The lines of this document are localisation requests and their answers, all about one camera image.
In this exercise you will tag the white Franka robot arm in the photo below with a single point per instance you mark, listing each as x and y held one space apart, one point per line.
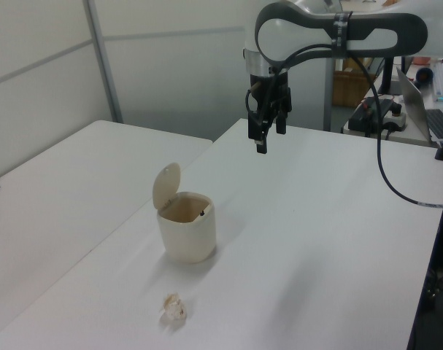
279 29

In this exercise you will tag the crumpled paper trash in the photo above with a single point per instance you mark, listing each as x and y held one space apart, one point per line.
174 309

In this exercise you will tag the black electronic box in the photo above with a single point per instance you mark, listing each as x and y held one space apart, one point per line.
381 105

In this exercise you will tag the grey partition post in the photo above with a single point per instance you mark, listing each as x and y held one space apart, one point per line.
104 62

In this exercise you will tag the black monitor stand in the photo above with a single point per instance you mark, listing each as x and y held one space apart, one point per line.
387 78

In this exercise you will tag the tan cardboard box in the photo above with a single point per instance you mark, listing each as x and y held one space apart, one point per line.
352 89

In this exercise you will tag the small white bin with lid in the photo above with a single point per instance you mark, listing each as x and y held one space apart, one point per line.
188 240

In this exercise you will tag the black round object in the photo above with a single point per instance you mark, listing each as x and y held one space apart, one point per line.
424 75

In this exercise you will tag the silver laptop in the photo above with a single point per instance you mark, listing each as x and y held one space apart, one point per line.
412 102

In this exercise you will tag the thin grey partition pole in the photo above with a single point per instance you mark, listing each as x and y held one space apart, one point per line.
328 95

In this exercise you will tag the white power strip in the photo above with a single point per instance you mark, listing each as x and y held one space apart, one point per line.
396 120

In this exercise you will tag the black robot stand frame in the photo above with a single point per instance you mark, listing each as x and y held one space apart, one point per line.
438 284

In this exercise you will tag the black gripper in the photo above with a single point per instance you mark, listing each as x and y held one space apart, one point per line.
270 93

